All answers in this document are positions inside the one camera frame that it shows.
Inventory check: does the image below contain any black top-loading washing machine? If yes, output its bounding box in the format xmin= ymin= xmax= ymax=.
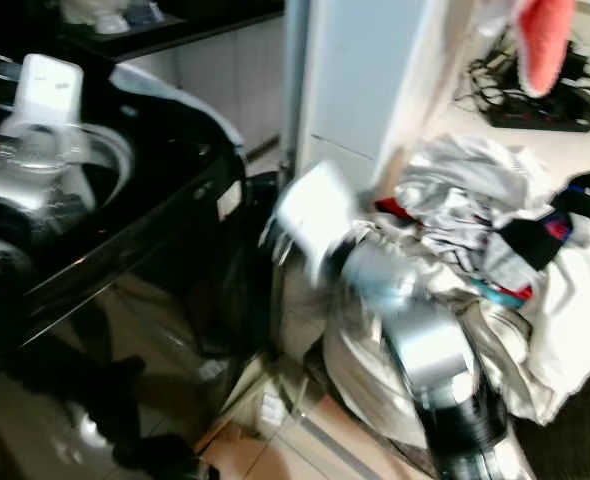
xmin=0 ymin=45 xmax=251 ymax=371

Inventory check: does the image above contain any pile of white grey clothes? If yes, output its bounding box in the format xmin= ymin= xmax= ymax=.
xmin=375 ymin=133 xmax=590 ymax=301

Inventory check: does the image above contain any white object on counter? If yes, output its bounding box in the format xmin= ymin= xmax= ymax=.
xmin=60 ymin=0 xmax=126 ymax=26

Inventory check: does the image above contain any small blue object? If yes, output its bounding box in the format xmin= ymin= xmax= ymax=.
xmin=125 ymin=0 xmax=166 ymax=28

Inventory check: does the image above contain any dark kitchen counter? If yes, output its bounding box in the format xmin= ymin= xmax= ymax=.
xmin=60 ymin=0 xmax=286 ymax=63

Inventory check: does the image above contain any white tall cabinet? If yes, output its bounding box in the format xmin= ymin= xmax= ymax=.
xmin=275 ymin=0 xmax=461 ymax=361

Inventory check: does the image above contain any black sock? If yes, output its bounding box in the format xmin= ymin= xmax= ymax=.
xmin=500 ymin=172 xmax=590 ymax=273

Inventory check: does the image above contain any red orange cloth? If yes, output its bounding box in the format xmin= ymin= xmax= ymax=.
xmin=513 ymin=0 xmax=578 ymax=98

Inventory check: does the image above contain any large white cloth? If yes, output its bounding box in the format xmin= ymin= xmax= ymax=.
xmin=520 ymin=215 xmax=590 ymax=426

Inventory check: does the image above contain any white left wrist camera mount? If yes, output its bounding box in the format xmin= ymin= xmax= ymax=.
xmin=0 ymin=53 xmax=88 ymax=139

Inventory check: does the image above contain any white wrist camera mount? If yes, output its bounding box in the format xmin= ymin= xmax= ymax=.
xmin=0 ymin=53 xmax=88 ymax=139
xmin=270 ymin=160 xmax=361 ymax=281

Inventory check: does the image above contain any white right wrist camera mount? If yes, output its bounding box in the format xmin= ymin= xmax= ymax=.
xmin=270 ymin=160 xmax=361 ymax=281

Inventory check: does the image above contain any black power strip with cables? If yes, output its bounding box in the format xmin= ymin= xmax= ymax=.
xmin=455 ymin=30 xmax=590 ymax=134

